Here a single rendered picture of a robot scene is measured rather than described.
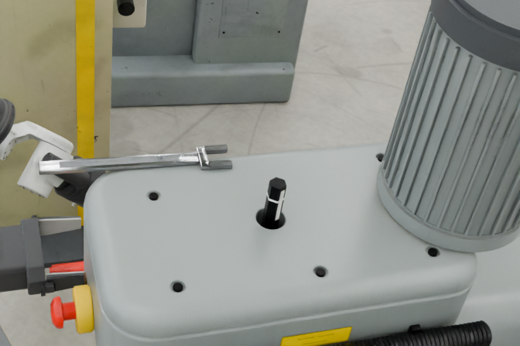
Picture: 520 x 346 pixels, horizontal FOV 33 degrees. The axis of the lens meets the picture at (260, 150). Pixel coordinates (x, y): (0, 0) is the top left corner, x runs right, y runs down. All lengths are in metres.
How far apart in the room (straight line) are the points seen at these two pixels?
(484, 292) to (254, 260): 0.37
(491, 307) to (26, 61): 2.08
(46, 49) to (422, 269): 2.10
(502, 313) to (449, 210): 0.25
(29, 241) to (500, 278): 0.66
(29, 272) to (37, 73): 1.87
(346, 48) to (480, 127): 3.79
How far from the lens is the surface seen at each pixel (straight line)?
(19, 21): 2.93
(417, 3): 5.30
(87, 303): 1.12
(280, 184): 1.05
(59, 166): 1.13
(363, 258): 1.08
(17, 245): 1.27
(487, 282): 1.29
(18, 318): 3.36
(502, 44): 0.93
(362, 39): 4.87
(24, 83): 3.08
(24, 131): 1.78
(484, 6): 0.95
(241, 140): 4.06
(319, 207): 1.12
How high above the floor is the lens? 2.68
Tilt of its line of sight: 42 degrees down
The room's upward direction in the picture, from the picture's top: 10 degrees clockwise
